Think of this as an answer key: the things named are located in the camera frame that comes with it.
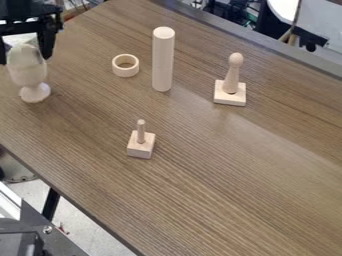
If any flat square wooden base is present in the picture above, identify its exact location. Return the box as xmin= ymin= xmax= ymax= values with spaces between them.
xmin=212 ymin=79 xmax=249 ymax=108

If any black table leg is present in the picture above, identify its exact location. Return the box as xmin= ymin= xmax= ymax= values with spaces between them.
xmin=40 ymin=187 xmax=62 ymax=222

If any thin wooden peg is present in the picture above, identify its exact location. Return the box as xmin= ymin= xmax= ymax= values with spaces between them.
xmin=134 ymin=118 xmax=147 ymax=145

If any wooden bowling pin shape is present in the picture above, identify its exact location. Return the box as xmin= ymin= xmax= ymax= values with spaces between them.
xmin=221 ymin=52 xmax=246 ymax=95

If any tall wooden cylinder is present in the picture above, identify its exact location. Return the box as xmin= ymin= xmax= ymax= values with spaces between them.
xmin=150 ymin=26 xmax=177 ymax=93

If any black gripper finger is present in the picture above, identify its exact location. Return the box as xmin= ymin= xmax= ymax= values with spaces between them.
xmin=36 ymin=25 xmax=59 ymax=62
xmin=0 ymin=35 xmax=9 ymax=66

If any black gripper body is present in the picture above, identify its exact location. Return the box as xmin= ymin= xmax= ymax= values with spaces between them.
xmin=0 ymin=0 xmax=66 ymax=37

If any wooden ring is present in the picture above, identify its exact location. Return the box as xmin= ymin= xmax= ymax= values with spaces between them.
xmin=110 ymin=53 xmax=141 ymax=79

